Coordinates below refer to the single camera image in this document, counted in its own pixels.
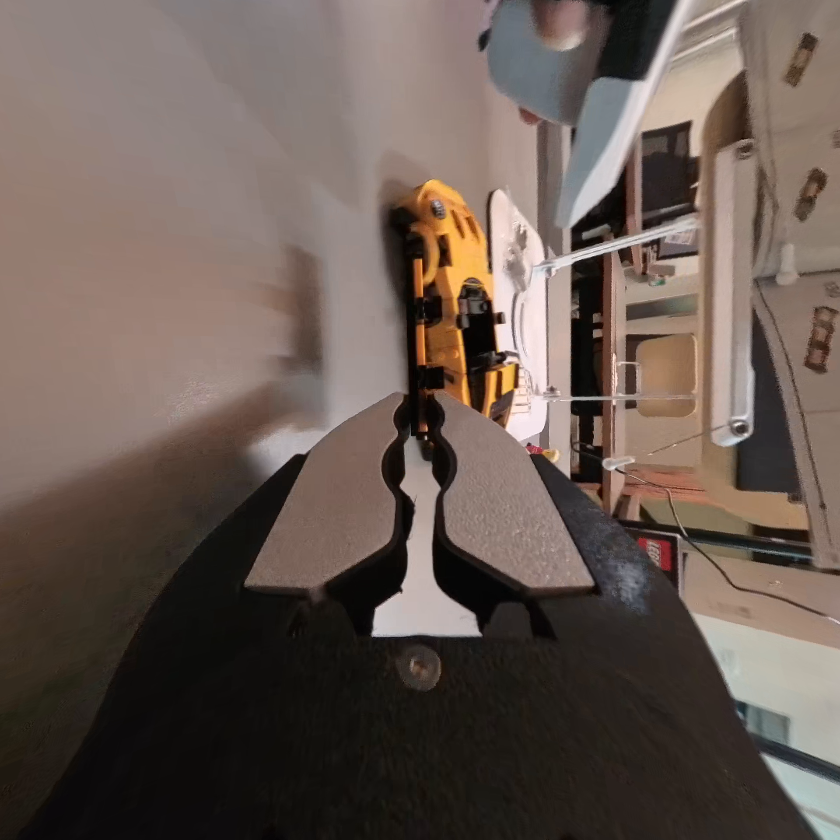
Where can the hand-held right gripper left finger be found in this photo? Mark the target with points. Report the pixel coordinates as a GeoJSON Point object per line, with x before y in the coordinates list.
{"type": "Point", "coordinates": [328, 512]}

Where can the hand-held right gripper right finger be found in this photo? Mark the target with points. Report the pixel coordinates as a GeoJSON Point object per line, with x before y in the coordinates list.
{"type": "Point", "coordinates": [518, 518]}

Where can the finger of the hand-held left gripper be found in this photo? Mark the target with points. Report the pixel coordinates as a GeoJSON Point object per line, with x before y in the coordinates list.
{"type": "Point", "coordinates": [604, 144]}

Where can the black yellow lego plate assembly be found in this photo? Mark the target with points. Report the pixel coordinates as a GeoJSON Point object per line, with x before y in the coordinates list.
{"type": "Point", "coordinates": [417, 328]}

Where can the red lego minifigure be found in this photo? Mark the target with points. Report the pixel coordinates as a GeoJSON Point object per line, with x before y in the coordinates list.
{"type": "Point", "coordinates": [543, 451]}

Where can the lego sticker sheet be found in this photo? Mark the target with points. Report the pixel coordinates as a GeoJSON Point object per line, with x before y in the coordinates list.
{"type": "Point", "coordinates": [523, 394]}

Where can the bag of small lego parts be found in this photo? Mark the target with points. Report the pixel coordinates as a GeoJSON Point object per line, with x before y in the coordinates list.
{"type": "Point", "coordinates": [517, 253]}

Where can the yellow lego car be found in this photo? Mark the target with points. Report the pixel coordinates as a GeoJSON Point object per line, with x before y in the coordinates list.
{"type": "Point", "coordinates": [459, 262]}

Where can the lego instruction booklet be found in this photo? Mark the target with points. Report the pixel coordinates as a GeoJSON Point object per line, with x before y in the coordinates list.
{"type": "Point", "coordinates": [794, 197]}

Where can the person's left hand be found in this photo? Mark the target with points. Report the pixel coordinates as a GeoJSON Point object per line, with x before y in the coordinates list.
{"type": "Point", "coordinates": [558, 26]}

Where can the clear stand rod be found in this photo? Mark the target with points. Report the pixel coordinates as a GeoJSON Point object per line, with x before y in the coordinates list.
{"type": "Point", "coordinates": [617, 244]}
{"type": "Point", "coordinates": [623, 396]}

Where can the white stand base board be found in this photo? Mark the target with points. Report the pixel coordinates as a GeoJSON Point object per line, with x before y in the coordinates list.
{"type": "Point", "coordinates": [535, 315]}

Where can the round clear lens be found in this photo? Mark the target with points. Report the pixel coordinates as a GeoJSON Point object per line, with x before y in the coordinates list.
{"type": "Point", "coordinates": [520, 328]}

